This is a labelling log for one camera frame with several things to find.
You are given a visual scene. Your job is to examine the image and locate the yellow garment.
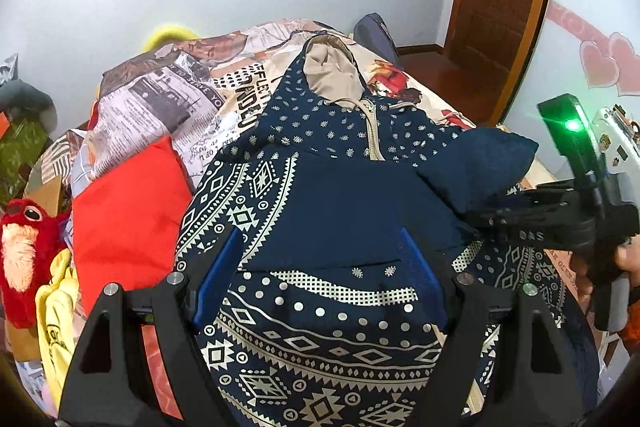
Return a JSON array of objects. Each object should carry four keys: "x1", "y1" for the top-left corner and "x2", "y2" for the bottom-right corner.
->
[{"x1": 35, "y1": 248, "x2": 79, "y2": 409}]

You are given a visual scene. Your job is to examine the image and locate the newspaper print bed sheet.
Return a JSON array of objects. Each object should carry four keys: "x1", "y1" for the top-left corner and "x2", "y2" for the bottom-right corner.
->
[{"x1": 39, "y1": 18, "x2": 576, "y2": 408}]

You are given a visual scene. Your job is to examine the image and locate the person's right hand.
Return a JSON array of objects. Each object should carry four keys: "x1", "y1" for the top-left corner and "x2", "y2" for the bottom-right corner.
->
[{"x1": 569, "y1": 243, "x2": 640, "y2": 308}]

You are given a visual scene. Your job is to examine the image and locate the green plush toy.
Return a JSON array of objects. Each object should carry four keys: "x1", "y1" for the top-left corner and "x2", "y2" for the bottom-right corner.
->
[{"x1": 0, "y1": 117, "x2": 50, "y2": 208}]

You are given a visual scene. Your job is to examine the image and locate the folded red garment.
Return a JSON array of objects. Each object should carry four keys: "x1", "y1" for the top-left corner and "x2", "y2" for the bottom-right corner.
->
[{"x1": 73, "y1": 136, "x2": 192, "y2": 313}]

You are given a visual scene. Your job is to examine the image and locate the grey plush toy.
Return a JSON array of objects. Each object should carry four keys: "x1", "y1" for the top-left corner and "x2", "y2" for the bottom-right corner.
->
[{"x1": 1, "y1": 79, "x2": 58, "y2": 132}]

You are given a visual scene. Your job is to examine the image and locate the yellow plush on bed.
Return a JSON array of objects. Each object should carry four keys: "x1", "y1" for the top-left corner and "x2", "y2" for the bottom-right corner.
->
[{"x1": 142, "y1": 24, "x2": 200, "y2": 53}]

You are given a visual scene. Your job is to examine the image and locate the navy patterned hoodie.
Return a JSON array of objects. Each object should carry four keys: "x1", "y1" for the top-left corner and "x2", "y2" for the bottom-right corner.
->
[{"x1": 174, "y1": 33, "x2": 599, "y2": 427}]

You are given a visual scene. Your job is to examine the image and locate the red plush toy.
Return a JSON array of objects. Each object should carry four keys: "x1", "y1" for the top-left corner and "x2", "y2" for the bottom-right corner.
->
[{"x1": 1, "y1": 198, "x2": 66, "y2": 329}]

